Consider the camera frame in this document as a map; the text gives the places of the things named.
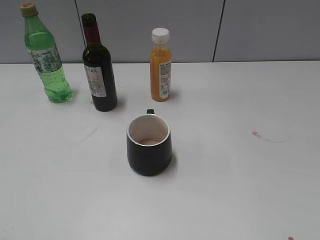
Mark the black mug white interior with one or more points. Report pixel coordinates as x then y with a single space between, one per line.
149 144

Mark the dark red wine bottle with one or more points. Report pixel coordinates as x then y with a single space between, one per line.
98 66

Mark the orange juice bottle white cap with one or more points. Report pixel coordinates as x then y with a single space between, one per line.
160 65

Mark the green plastic soda bottle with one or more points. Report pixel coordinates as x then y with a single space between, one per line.
44 54

